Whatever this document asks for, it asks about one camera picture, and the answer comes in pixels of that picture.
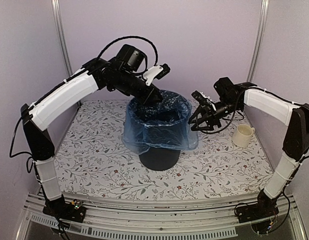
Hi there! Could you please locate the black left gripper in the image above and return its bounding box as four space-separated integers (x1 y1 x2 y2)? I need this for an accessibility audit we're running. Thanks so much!
110 69 165 106

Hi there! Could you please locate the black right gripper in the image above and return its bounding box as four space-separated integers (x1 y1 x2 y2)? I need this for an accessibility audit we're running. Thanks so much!
188 98 242 131

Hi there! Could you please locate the blue plastic trash bag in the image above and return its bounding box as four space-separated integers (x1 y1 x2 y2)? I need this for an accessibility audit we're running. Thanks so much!
121 89 199 154

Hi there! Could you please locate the dark grey trash bin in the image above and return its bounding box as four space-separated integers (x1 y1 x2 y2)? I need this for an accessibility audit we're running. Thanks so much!
126 91 192 172

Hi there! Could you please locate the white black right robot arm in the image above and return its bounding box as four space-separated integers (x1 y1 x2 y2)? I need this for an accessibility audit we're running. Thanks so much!
188 77 309 222

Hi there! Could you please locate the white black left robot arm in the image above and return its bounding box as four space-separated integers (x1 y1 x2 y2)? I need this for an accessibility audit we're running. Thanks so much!
9 44 170 217

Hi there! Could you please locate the cream ceramic mug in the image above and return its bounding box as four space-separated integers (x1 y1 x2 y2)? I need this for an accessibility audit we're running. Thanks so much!
231 124 255 148

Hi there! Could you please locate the floral patterned table mat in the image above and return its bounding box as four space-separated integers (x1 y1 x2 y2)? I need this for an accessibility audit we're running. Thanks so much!
54 100 273 201

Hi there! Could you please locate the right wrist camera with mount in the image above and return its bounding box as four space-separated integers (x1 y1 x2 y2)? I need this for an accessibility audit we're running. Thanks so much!
191 90 217 112

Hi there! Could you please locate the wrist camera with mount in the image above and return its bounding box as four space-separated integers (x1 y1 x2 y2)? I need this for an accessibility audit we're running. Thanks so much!
191 90 217 112
142 63 171 86

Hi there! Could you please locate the left camera black cable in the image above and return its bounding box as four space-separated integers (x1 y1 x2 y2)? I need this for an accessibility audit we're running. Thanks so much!
98 35 159 67

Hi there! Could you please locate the camera black cable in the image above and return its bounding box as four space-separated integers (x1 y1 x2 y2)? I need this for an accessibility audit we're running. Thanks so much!
189 109 245 133
98 35 159 67

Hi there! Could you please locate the right camera black cable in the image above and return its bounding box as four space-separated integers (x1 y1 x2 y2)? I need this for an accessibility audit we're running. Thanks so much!
189 109 245 133

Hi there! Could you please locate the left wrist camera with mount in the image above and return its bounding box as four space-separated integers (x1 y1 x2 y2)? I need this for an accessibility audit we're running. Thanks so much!
142 63 171 86

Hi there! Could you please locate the aluminium front rail frame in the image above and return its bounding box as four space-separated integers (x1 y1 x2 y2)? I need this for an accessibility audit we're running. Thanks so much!
15 192 308 240

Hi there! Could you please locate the left aluminium corner post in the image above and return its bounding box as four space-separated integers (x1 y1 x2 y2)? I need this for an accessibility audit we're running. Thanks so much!
51 0 73 77

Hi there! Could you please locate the aluminium corner post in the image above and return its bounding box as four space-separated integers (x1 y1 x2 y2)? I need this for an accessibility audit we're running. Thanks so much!
51 0 73 77
246 0 270 83

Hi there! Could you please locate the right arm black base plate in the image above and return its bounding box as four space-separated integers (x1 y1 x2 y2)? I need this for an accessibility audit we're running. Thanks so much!
234 202 279 223

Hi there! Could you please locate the right aluminium corner post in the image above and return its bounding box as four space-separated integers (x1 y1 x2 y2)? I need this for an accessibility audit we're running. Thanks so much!
246 0 270 83

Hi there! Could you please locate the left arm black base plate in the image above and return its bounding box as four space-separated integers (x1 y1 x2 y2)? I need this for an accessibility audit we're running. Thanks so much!
42 199 87 223

